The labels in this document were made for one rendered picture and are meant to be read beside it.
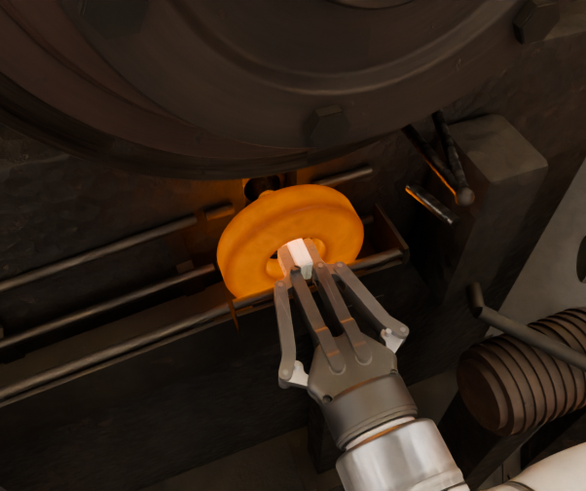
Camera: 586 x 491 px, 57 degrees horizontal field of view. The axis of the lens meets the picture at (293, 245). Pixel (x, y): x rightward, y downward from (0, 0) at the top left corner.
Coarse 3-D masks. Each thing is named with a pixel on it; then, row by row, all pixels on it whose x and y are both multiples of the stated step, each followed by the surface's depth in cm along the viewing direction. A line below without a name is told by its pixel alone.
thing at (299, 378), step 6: (294, 366) 47; (300, 366) 48; (294, 372) 47; (300, 372) 47; (294, 378) 47; (300, 378) 47; (306, 378) 47; (282, 384) 47; (288, 384) 47; (294, 384) 47; (300, 384) 47; (306, 384) 47
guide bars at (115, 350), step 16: (368, 256) 58; (384, 256) 58; (400, 256) 59; (352, 272) 58; (272, 288) 56; (224, 304) 55; (240, 304) 55; (256, 304) 55; (192, 320) 54; (208, 320) 54; (144, 336) 53; (160, 336) 53; (96, 352) 53; (112, 352) 53; (128, 352) 55; (64, 368) 52; (80, 368) 52; (16, 384) 51; (32, 384) 51; (0, 400) 51
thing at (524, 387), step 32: (544, 320) 78; (576, 320) 75; (480, 352) 73; (512, 352) 71; (544, 352) 71; (480, 384) 72; (512, 384) 69; (544, 384) 69; (576, 384) 70; (448, 416) 93; (480, 416) 75; (512, 416) 69; (544, 416) 71; (448, 448) 97; (480, 448) 84; (512, 448) 87; (480, 480) 101
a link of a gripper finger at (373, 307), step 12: (336, 264) 53; (348, 276) 52; (348, 288) 52; (360, 288) 51; (348, 300) 53; (360, 300) 51; (372, 300) 51; (360, 312) 52; (372, 312) 50; (384, 312) 50; (372, 324) 51; (384, 324) 49; (396, 324) 49; (396, 336) 49
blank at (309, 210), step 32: (288, 192) 51; (320, 192) 52; (256, 224) 50; (288, 224) 50; (320, 224) 52; (352, 224) 54; (224, 256) 52; (256, 256) 52; (320, 256) 57; (352, 256) 59; (256, 288) 57
